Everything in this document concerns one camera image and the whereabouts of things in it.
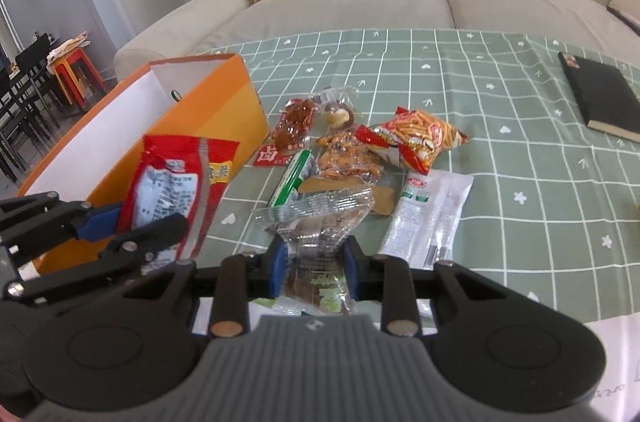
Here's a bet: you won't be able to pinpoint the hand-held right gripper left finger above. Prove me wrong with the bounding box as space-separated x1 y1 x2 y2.
120 235 289 337

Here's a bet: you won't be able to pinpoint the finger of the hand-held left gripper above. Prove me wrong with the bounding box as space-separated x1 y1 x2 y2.
0 191 124 261
0 213 189 304

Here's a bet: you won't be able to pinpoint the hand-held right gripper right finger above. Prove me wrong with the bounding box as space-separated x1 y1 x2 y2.
343 235 508 337

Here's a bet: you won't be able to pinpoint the clear brown snack packet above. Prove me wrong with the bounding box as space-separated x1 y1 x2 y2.
252 189 376 315

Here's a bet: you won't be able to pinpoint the tan packet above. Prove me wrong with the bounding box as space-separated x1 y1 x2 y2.
298 176 397 217

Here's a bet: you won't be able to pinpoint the white snack packet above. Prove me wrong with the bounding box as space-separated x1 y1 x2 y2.
377 169 474 272

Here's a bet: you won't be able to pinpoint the green sausage stick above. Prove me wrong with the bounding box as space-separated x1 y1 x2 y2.
267 149 316 209

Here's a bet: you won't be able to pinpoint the orange peanut bag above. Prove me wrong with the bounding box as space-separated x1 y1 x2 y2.
314 131 383 181

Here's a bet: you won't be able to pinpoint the orange cardboard box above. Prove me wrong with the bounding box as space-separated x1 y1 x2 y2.
17 53 271 275

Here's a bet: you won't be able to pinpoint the red stick snack bag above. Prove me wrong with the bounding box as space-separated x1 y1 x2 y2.
354 106 468 175

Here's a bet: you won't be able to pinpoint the black dining chair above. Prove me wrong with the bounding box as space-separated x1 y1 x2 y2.
15 33 61 138
0 77 32 183

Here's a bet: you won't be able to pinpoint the dark red braised snack packet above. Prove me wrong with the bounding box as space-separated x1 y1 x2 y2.
253 98 317 168

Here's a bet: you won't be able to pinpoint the stacked red orange stools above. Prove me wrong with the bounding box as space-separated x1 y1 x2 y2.
52 50 108 106

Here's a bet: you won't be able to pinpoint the clear egg snack packet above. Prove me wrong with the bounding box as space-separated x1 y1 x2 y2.
309 87 362 130

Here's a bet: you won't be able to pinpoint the green checked tablecloth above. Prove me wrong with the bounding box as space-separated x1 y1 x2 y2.
190 28 640 328

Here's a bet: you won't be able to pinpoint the white paper sheet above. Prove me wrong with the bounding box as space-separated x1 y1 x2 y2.
582 312 640 408

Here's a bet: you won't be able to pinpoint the black notebook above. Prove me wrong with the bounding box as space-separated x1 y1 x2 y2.
557 51 640 138

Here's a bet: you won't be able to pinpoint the tan cushion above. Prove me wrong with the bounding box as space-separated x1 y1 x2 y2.
607 0 640 36

